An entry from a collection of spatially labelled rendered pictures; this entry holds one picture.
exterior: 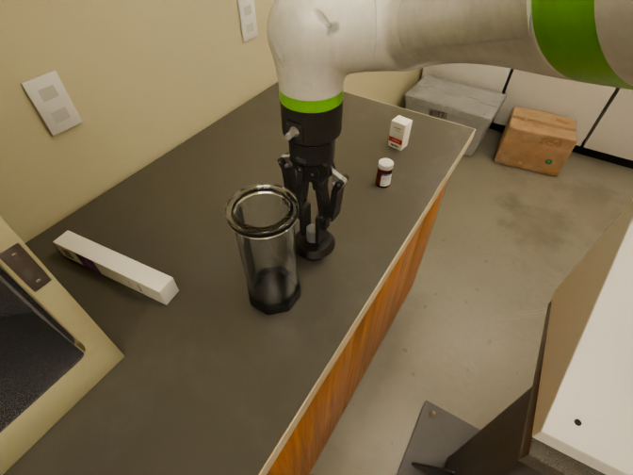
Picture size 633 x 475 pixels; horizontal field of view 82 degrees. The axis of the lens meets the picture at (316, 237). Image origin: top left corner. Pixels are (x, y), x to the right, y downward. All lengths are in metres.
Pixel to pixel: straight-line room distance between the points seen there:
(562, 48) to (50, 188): 0.96
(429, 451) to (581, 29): 1.49
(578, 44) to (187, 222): 0.78
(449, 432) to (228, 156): 1.27
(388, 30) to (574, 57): 0.28
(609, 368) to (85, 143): 1.08
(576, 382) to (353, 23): 0.55
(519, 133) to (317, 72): 2.36
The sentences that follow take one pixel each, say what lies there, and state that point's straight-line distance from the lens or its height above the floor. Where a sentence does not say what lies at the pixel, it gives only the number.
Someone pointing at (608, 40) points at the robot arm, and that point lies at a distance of 0.23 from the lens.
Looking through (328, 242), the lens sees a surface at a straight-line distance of 0.74.
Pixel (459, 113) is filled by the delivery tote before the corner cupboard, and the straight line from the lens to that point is 2.72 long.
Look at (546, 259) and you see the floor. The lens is 2.33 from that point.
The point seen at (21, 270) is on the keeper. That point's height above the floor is 1.20.
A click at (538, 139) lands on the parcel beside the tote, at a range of 2.79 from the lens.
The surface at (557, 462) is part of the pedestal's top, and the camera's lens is 0.69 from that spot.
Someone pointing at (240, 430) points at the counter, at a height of 0.94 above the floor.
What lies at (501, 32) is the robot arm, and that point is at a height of 1.45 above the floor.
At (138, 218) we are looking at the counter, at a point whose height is 0.94.
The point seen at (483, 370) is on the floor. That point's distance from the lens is 1.80.
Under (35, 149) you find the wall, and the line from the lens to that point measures 0.98.
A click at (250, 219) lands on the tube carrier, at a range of 0.61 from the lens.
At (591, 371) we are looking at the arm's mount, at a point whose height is 1.04.
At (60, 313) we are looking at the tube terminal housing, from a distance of 0.59.
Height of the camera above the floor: 1.53
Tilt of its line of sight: 48 degrees down
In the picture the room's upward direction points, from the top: straight up
